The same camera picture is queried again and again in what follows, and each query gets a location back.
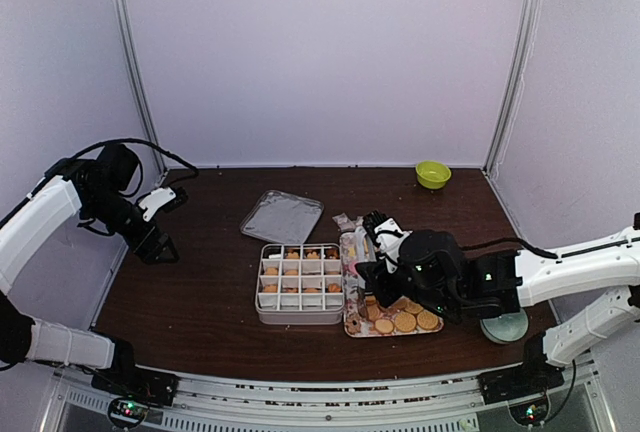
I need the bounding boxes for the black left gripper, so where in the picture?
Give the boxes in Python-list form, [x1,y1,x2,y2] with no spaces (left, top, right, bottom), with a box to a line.
[84,187,179,264]

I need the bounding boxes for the silver serving tongs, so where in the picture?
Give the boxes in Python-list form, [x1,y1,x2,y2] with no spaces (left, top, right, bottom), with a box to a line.
[347,226,374,319]

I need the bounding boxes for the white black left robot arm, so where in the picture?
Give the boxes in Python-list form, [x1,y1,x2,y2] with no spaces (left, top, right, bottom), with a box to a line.
[1,136,128,329]

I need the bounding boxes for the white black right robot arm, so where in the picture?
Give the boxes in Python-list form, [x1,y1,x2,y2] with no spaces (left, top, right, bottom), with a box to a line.
[356,211,639,404]

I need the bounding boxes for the floral rectangular tray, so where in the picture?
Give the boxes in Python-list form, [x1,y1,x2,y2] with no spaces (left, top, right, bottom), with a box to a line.
[339,232,444,338]

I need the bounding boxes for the flower shaped brown cookie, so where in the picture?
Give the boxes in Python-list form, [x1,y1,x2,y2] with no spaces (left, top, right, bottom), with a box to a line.
[344,317,361,336]

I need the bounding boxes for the clear printed cookie wrappers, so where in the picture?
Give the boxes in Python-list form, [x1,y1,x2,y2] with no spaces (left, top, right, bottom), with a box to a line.
[332,213,364,233]

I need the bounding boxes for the pale green ceramic bowl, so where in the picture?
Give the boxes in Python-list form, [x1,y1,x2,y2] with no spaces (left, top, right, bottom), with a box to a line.
[480,314,529,345]

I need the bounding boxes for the lime green bowl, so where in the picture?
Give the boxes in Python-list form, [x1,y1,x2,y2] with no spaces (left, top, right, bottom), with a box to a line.
[415,161,452,190]

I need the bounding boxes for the silver tin lid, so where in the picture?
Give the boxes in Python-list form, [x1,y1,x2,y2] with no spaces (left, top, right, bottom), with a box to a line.
[240,190,324,244]

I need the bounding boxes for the grey divided cookie tin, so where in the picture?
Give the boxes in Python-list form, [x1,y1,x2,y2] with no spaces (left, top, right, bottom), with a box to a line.
[254,243,345,326]

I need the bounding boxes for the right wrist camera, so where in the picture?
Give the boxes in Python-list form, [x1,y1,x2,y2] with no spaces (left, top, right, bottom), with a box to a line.
[399,230,465,290]

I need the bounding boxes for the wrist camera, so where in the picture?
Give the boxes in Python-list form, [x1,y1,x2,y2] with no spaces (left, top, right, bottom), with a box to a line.
[399,230,465,290]
[136,187,189,222]

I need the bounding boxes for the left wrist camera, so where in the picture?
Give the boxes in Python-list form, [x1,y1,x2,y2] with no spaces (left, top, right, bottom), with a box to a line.
[136,187,189,222]

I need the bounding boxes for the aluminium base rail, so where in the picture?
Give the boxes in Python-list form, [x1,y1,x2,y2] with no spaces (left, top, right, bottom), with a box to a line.
[36,354,617,431]

